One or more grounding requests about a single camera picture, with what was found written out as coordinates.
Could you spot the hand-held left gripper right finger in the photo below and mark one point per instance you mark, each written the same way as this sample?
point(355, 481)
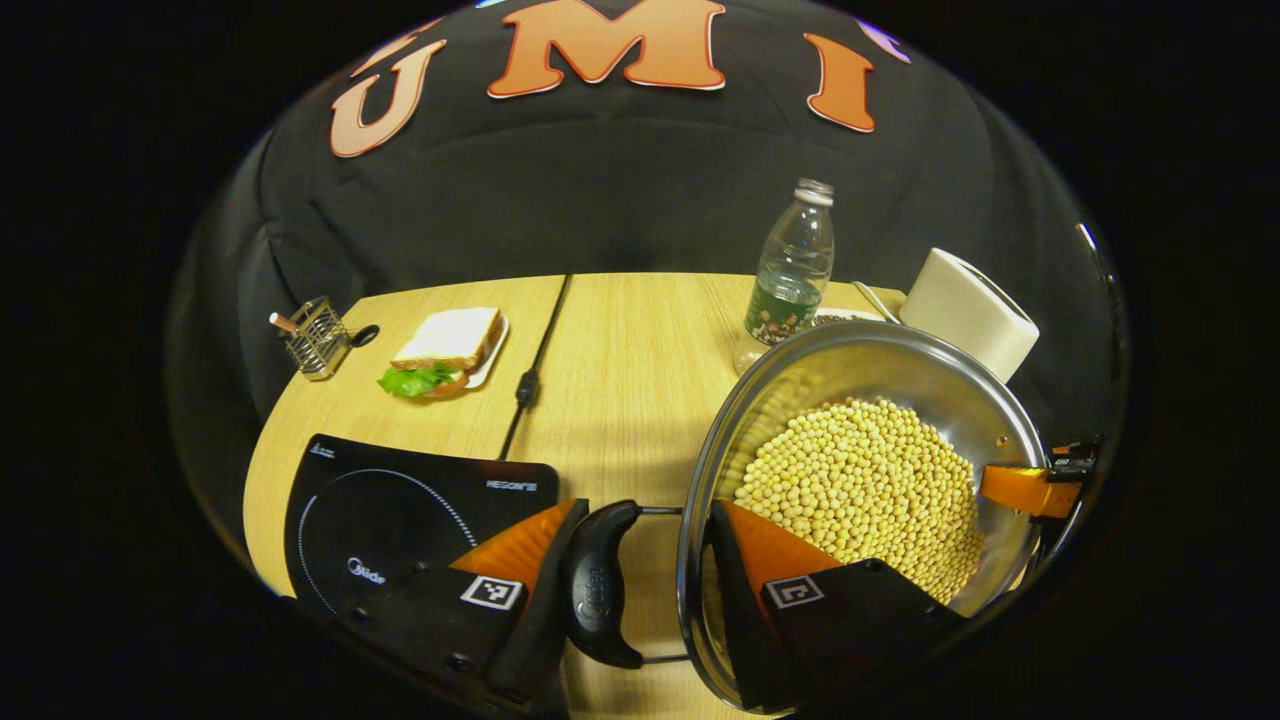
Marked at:
point(735, 600)

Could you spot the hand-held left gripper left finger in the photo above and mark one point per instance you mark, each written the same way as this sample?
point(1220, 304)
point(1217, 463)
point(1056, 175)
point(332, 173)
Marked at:
point(545, 600)

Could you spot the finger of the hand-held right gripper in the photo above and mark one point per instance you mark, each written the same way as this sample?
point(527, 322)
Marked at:
point(1020, 490)

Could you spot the pile of yellow soybeans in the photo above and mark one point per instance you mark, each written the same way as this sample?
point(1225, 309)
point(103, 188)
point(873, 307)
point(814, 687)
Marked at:
point(870, 480)

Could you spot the black induction cooktop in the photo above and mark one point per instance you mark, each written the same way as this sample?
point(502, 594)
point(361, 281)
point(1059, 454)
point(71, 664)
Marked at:
point(400, 500)

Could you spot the white toaster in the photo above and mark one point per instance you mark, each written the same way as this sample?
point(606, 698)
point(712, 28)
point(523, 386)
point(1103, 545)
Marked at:
point(965, 310)

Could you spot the white divided bean tray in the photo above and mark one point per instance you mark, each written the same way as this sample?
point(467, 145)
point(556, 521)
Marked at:
point(850, 316)

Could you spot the small white plate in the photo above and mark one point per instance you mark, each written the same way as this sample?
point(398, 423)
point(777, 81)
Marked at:
point(490, 362)

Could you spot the sandwich with lettuce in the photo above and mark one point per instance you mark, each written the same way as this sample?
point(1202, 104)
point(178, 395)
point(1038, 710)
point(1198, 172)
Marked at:
point(450, 338)

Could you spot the clear plastic water bottle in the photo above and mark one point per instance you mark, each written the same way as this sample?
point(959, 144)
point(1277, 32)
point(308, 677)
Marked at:
point(790, 280)

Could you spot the black backdrop cloth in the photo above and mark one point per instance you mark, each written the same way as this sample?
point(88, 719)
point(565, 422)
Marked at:
point(640, 190)

